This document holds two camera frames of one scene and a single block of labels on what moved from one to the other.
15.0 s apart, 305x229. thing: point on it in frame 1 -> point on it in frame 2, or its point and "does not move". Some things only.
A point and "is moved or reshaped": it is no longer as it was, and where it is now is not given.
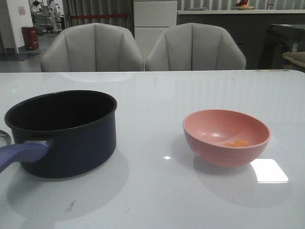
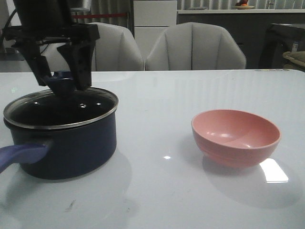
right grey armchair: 194,46 does not move
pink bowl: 226,138 is moved or reshaped
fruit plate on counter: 242,5 does not move
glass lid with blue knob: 5,139 -> 61,106
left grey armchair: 93,47 does not move
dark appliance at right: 280,38 does not move
